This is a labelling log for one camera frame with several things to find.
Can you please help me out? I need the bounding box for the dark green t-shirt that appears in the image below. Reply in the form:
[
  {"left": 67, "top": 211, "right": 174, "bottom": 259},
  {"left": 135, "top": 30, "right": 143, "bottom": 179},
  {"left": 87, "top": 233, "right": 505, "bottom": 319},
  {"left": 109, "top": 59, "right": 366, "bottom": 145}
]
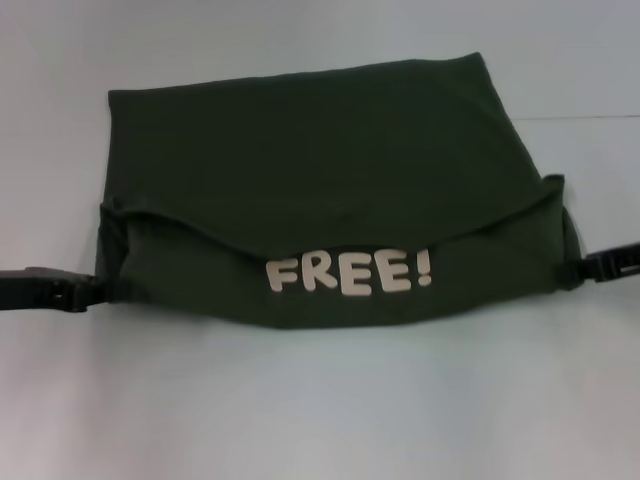
[{"left": 94, "top": 49, "right": 584, "bottom": 332}]

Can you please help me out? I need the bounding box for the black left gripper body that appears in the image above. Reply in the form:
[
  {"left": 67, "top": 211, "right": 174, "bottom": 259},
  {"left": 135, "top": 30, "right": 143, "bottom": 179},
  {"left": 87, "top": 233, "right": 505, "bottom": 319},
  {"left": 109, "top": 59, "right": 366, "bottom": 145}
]
[{"left": 0, "top": 267, "right": 69, "bottom": 309}]

